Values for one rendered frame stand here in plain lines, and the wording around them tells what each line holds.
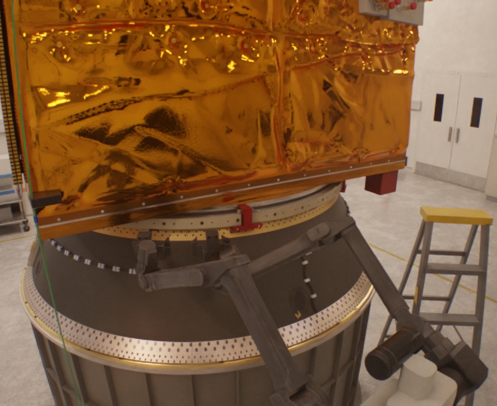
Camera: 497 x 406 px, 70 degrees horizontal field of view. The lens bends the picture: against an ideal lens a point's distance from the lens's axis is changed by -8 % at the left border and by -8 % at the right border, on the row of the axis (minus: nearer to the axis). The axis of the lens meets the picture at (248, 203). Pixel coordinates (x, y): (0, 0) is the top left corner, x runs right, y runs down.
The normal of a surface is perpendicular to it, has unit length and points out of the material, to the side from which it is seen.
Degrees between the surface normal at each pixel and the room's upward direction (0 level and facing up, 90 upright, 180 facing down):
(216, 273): 86
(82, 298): 62
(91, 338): 43
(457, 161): 90
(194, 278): 86
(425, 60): 90
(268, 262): 55
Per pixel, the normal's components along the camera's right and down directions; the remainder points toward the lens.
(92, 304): -0.33, -0.18
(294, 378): 0.47, -0.54
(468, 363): 0.31, -0.69
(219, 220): 0.22, 0.32
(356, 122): 0.48, 0.38
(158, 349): -0.04, -0.47
